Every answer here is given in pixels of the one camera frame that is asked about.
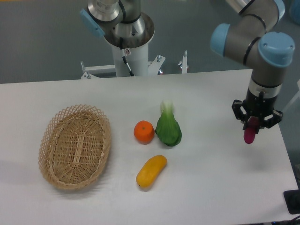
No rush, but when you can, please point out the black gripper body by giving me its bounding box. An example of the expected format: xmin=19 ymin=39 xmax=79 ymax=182
xmin=243 ymin=90 xmax=277 ymax=118

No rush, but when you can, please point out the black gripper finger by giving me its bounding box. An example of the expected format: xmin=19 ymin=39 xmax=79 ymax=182
xmin=256 ymin=110 xmax=283 ymax=134
xmin=232 ymin=99 xmax=252 ymax=130

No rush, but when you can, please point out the purple sweet potato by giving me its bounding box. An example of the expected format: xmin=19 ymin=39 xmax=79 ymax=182
xmin=244 ymin=117 xmax=259 ymax=144

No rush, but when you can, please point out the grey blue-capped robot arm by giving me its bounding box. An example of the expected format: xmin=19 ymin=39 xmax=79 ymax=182
xmin=80 ymin=0 xmax=295 ymax=136

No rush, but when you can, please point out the woven wicker basket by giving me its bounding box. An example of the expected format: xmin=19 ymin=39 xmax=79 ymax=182
xmin=38 ymin=105 xmax=112 ymax=190

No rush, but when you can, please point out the green bok choy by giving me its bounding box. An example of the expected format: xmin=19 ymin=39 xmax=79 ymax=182
xmin=155 ymin=100 xmax=182 ymax=147

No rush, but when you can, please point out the black device at table edge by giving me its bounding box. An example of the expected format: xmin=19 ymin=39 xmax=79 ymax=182
xmin=283 ymin=189 xmax=300 ymax=215

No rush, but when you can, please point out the orange fruit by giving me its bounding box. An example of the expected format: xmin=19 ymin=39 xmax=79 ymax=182
xmin=134 ymin=120 xmax=155 ymax=144

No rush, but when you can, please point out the blue object top right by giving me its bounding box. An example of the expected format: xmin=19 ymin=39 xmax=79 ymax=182
xmin=289 ymin=0 xmax=300 ymax=25

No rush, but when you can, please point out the yellow mango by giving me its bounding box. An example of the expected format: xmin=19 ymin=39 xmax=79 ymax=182
xmin=136 ymin=155 xmax=167 ymax=189

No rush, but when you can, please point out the white frame at right edge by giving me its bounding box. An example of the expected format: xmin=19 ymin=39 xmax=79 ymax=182
xmin=279 ymin=81 xmax=300 ymax=118

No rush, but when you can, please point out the white metal base frame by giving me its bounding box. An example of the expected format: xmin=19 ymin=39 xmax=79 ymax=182
xmin=81 ymin=50 xmax=189 ymax=79

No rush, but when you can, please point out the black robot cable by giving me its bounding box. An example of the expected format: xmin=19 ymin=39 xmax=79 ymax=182
xmin=119 ymin=37 xmax=136 ymax=77

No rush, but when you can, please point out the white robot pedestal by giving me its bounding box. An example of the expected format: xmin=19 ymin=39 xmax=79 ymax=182
xmin=105 ymin=13 xmax=155 ymax=77

